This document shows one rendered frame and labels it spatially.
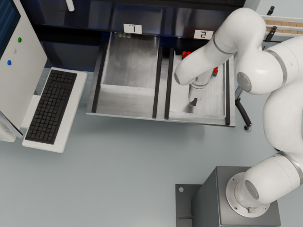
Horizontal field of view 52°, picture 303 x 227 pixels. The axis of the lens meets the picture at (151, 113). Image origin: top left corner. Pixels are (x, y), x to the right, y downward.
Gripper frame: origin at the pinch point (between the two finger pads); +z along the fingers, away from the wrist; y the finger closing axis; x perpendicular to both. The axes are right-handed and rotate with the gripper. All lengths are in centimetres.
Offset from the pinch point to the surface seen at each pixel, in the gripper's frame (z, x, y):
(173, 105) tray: 5.7, -8.5, 1.1
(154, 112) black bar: 4.0, -17.1, 6.7
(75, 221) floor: 95, -64, 48
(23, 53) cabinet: -10, -78, -10
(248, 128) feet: 92, 54, -31
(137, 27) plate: -10.3, -29.0, -30.6
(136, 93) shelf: 5.8, -26.8, -3.3
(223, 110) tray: 5.1, 15.2, 1.8
